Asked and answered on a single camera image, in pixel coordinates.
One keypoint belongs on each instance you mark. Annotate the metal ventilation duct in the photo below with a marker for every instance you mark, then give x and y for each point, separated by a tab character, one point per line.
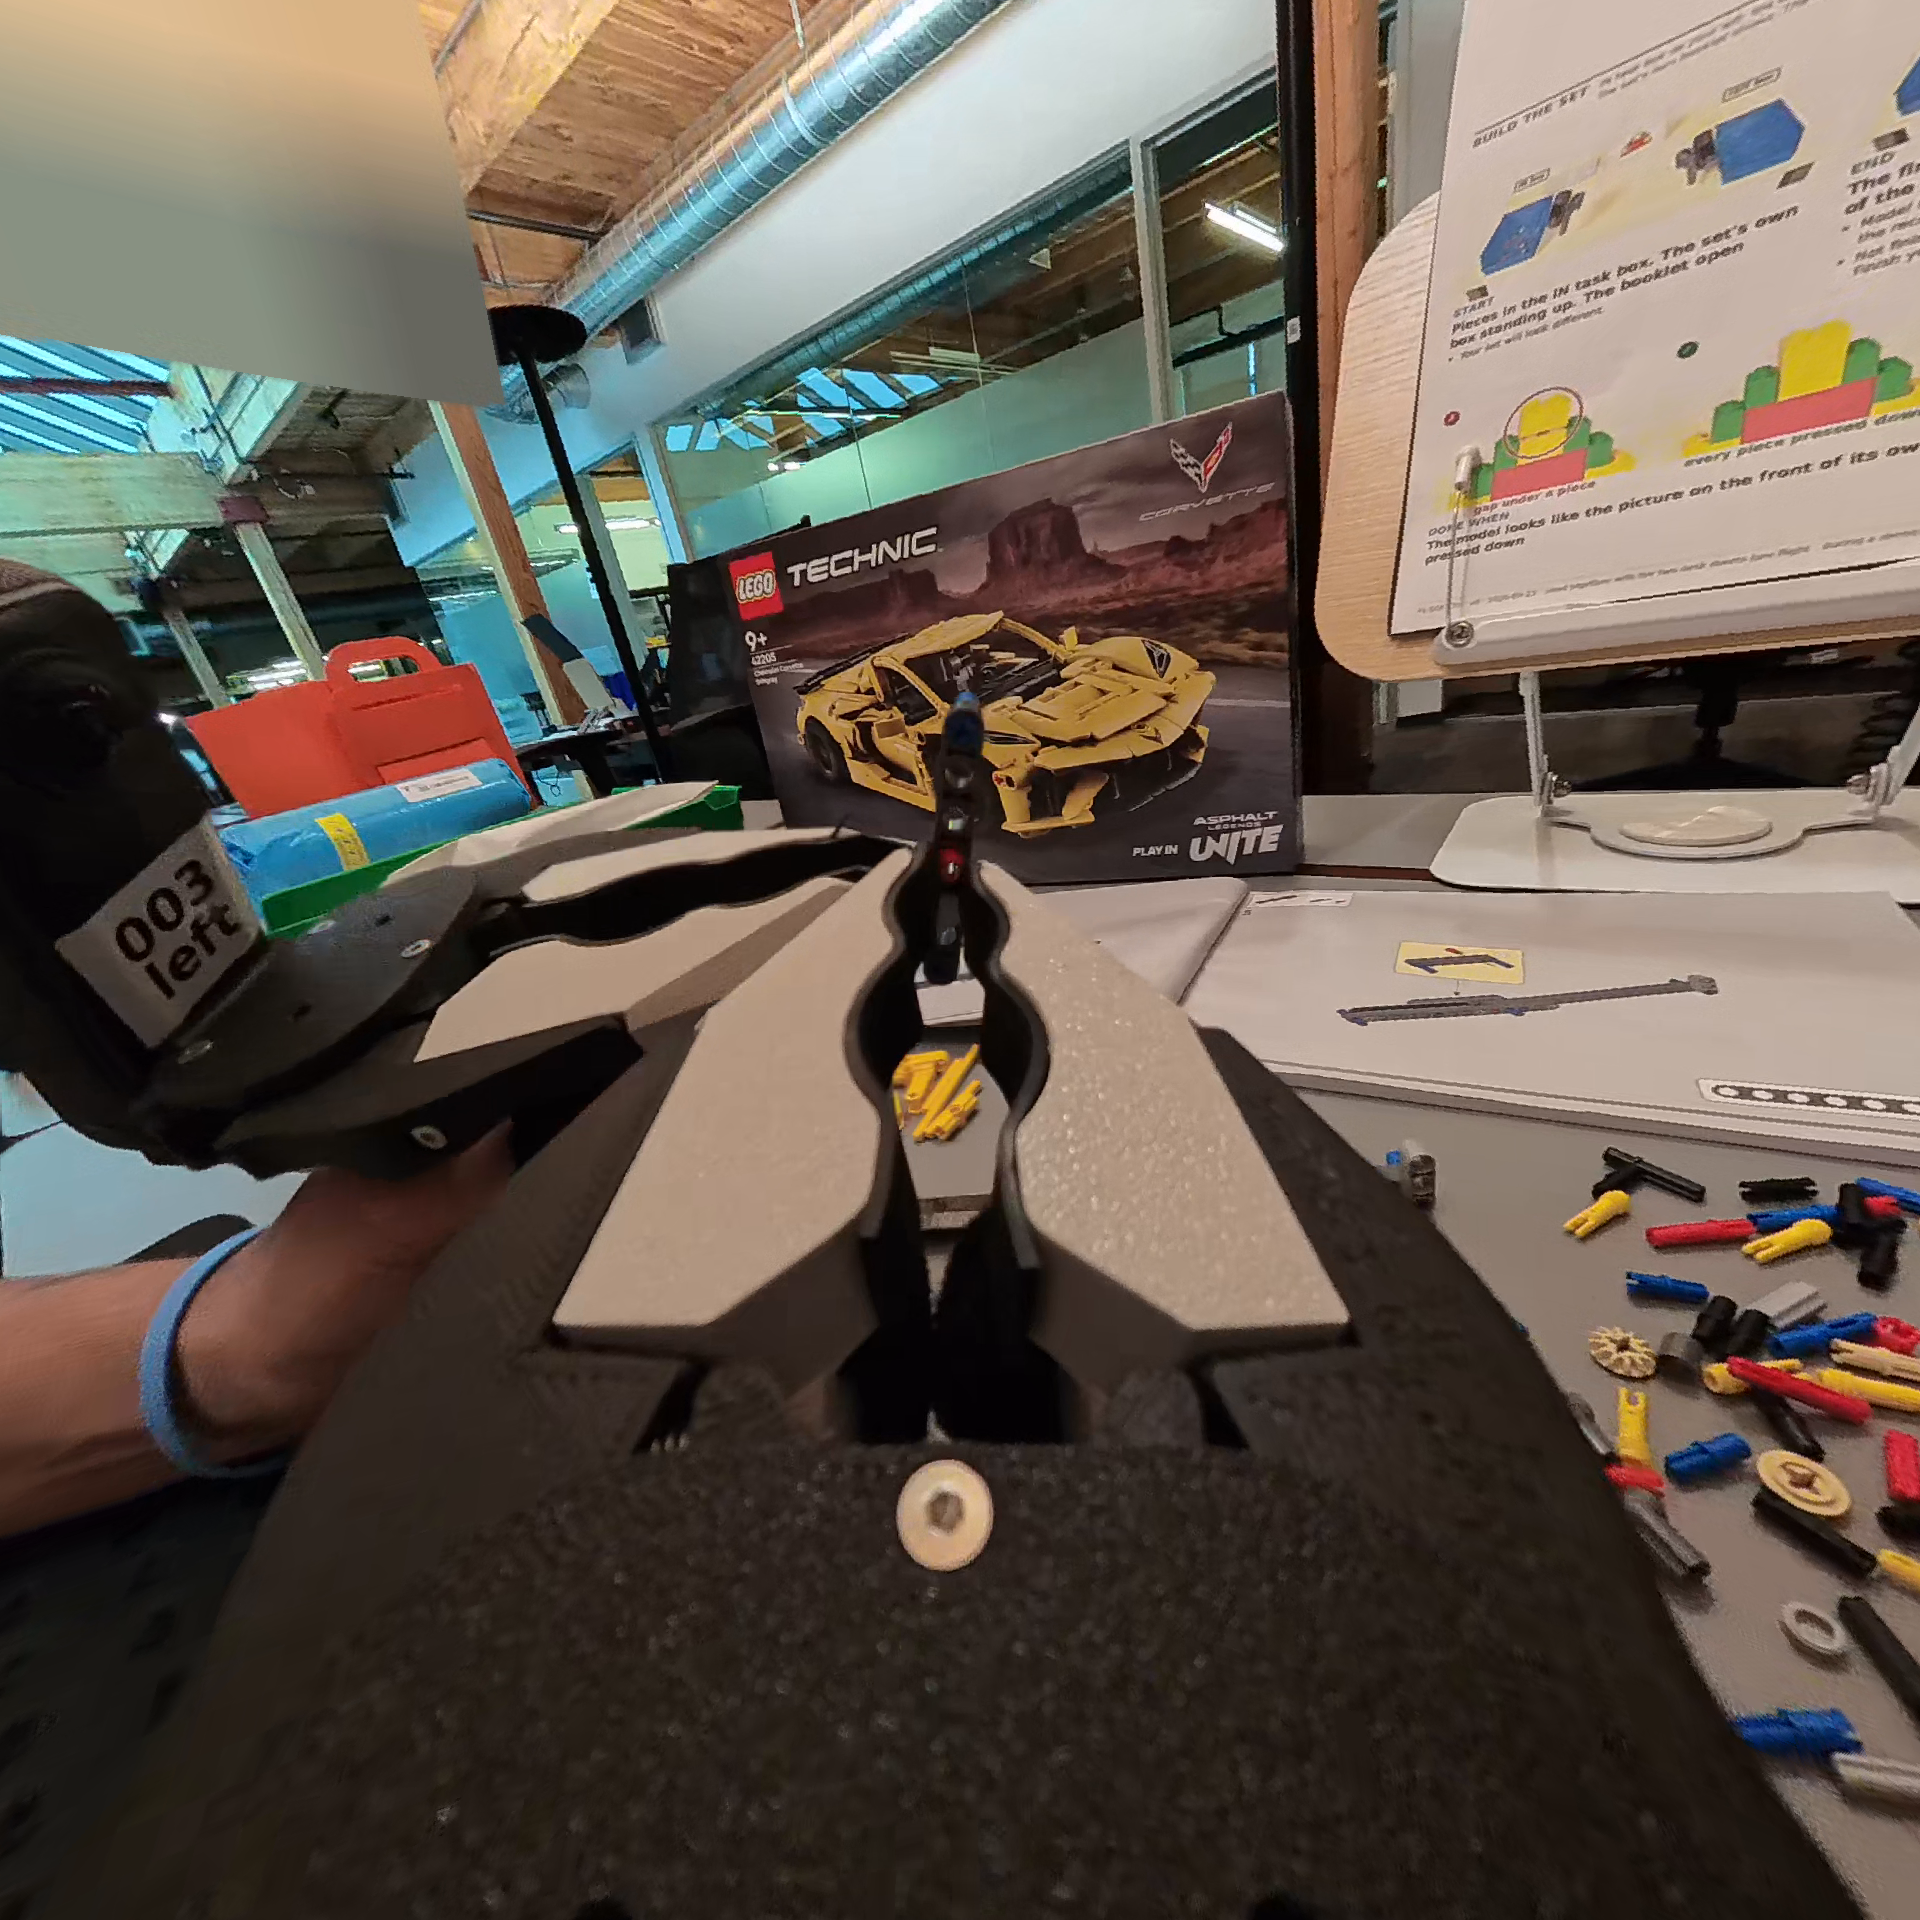
780	134

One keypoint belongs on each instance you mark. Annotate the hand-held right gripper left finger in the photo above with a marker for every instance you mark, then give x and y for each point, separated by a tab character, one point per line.
736	1185

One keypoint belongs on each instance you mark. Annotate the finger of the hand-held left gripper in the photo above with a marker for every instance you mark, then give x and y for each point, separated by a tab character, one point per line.
674	868
598	983

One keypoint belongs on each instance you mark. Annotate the lego set box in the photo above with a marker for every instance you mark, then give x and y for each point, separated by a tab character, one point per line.
1050	676

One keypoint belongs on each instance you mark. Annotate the pile of mixed lego pins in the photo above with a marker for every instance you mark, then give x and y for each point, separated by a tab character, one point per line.
1770	1381

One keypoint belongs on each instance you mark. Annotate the blue wristband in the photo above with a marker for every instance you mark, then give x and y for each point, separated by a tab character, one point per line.
173	1351

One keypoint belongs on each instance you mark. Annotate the black floor lamp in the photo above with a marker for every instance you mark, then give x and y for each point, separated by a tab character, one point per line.
537	334

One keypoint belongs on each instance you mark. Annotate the orange felt bag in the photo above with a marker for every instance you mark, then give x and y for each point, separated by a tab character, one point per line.
344	719

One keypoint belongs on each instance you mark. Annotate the group of yellow lego pieces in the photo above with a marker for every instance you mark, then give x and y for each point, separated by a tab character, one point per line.
939	1095

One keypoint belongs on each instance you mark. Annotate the open instruction booklet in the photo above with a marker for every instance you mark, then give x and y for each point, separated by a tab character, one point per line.
1574	1006

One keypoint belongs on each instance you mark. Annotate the green plastic bin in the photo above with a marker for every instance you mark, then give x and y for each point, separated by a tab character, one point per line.
315	900

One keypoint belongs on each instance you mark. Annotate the person's left hand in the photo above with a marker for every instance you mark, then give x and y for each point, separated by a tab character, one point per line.
361	1245

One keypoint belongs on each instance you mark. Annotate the dark grey lego beam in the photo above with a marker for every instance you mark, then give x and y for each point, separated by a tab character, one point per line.
956	780

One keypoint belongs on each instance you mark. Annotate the blue wrapped roll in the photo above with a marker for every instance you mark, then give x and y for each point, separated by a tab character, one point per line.
375	819

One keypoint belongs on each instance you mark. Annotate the printed instruction sheet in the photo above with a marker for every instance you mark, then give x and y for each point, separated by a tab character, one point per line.
1651	302

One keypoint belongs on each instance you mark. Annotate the wooden document stand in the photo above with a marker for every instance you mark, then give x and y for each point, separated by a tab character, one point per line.
1365	452

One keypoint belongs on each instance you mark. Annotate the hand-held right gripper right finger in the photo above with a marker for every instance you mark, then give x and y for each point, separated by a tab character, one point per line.
1169	1185

